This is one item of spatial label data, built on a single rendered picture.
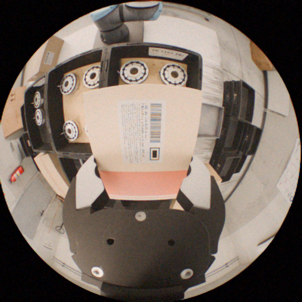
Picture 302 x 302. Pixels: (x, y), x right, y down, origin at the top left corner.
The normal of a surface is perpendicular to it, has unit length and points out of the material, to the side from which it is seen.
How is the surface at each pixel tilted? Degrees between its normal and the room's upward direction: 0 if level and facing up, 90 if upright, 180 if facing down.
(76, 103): 0
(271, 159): 90
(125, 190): 0
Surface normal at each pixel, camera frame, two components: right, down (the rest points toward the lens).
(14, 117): 0.98, 0.08
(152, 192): 0.04, 0.48
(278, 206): -1.00, 0.01
